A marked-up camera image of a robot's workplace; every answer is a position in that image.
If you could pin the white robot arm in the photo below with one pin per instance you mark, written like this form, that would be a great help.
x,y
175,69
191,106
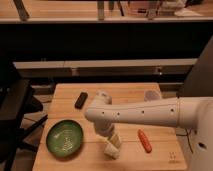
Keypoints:
x,y
194,113

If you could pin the white plastic cup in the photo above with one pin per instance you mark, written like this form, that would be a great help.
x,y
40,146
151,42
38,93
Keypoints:
x,y
150,95

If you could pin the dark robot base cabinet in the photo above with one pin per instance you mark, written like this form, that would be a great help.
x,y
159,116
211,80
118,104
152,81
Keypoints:
x,y
199,81

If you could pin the orange carrot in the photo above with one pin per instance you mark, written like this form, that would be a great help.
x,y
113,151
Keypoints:
x,y
144,141

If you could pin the black rectangular block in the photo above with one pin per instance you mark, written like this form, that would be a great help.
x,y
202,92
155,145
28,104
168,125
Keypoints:
x,y
81,100

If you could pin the green ceramic bowl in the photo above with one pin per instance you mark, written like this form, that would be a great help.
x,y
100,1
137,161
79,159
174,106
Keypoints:
x,y
64,138

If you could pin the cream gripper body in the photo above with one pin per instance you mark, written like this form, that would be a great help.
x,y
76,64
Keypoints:
x,y
115,140

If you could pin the black chair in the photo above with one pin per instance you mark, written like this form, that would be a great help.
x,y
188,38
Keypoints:
x,y
16,99

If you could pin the white sponge block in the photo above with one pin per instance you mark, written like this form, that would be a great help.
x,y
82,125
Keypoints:
x,y
111,151

